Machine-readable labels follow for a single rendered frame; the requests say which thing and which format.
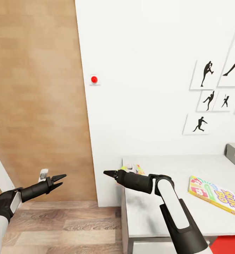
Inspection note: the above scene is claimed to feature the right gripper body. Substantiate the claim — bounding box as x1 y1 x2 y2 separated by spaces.
116 169 141 191

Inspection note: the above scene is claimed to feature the jigsaw puzzle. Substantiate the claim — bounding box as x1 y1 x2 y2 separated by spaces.
121 165 144 176

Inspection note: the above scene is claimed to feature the board game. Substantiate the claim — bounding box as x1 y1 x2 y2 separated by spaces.
188 176 235 215

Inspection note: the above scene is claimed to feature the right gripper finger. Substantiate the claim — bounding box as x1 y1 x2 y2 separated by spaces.
103 169 120 179

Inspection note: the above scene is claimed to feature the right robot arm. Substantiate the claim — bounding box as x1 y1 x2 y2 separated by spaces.
103 162 213 254

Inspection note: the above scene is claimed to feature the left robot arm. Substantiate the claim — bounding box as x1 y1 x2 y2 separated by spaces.
0 169 67 254

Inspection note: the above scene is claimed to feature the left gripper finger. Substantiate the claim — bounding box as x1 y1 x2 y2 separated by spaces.
51 174 67 185
50 182 63 191

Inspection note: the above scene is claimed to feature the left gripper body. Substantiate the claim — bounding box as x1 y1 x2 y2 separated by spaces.
31 177 52 198

